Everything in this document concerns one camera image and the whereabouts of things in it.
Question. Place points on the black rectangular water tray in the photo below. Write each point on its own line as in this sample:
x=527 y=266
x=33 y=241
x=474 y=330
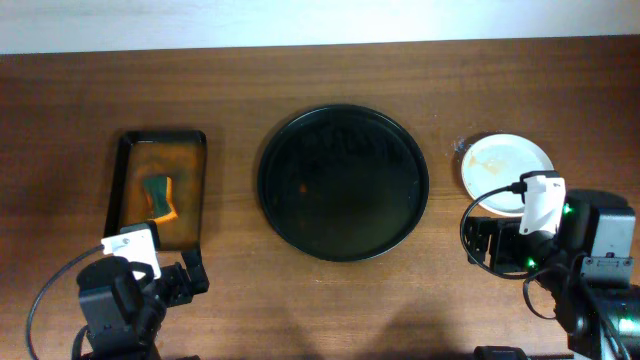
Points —
x=179 y=154

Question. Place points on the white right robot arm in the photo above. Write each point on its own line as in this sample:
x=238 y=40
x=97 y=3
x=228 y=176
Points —
x=586 y=266

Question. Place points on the orange green scrub sponge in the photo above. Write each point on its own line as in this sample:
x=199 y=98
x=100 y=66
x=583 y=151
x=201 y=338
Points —
x=158 y=192

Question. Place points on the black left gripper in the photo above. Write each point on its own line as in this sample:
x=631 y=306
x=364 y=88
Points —
x=179 y=279

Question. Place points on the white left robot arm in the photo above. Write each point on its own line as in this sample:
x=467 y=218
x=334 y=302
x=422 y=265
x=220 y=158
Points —
x=124 y=304

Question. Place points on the white plate with small stains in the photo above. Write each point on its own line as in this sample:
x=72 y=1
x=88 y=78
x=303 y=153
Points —
x=499 y=160

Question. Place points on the round black serving tray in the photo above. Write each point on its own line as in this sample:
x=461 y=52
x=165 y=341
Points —
x=342 y=182

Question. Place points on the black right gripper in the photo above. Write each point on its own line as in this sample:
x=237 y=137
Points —
x=484 y=240

